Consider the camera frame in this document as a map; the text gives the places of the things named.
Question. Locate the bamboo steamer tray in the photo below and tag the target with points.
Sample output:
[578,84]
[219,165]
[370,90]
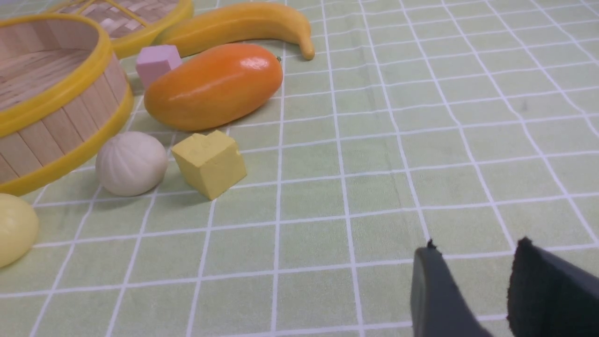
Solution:
[63,95]

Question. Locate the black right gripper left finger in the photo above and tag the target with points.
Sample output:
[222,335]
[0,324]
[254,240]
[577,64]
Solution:
[438,308]

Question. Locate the woven bamboo steamer lid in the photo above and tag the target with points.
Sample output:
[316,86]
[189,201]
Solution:
[131,24]

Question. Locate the yellow plastic banana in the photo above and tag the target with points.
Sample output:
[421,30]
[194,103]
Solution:
[240,22]

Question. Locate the pale yellow smooth bun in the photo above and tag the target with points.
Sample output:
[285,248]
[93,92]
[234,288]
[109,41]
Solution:
[19,227]

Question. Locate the orange plastic mango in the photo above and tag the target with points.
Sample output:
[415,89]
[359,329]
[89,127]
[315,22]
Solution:
[216,87]

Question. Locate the pink foam cube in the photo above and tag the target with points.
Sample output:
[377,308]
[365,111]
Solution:
[156,60]

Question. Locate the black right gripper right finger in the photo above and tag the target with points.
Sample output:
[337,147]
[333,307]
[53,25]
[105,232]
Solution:
[550,297]

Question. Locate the green checkered tablecloth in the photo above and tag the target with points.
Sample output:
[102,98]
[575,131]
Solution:
[471,122]

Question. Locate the yellow foam cube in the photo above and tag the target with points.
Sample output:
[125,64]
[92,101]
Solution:
[210,163]

